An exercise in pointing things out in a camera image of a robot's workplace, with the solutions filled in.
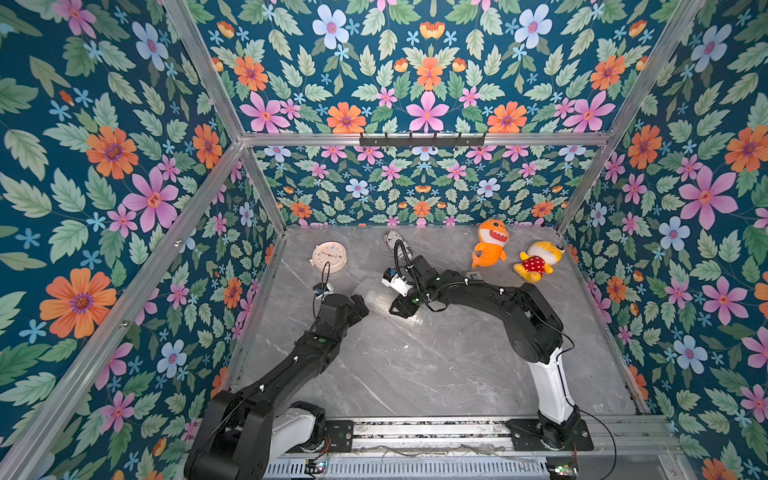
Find aluminium mounting rail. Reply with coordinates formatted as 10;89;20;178
317;413;683;456

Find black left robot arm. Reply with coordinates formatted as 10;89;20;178
183;293;369;479

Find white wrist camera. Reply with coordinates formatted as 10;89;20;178
382;268;414;297
313;282;333;299

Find white vented cable duct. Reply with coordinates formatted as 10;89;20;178
264;457;550;479

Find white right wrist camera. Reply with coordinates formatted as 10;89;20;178
382;268;414;297

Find silver toy car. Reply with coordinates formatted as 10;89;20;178
384;230;412;256

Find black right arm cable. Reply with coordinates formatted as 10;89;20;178
575;407;619;480

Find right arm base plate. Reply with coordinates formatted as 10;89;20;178
505;419;595;452

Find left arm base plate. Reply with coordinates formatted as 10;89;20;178
298;420;355;454

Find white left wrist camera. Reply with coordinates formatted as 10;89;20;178
313;282;333;299

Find orange shark plush toy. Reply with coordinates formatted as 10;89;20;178
472;219;509;268

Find black hook rail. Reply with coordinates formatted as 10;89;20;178
358;133;486;149

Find yellow shark plush toy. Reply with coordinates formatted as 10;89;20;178
513;241;565;283

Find pink round alarm clock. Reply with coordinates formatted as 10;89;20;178
310;241;348;273

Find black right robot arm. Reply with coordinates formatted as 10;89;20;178
382;256;581;450

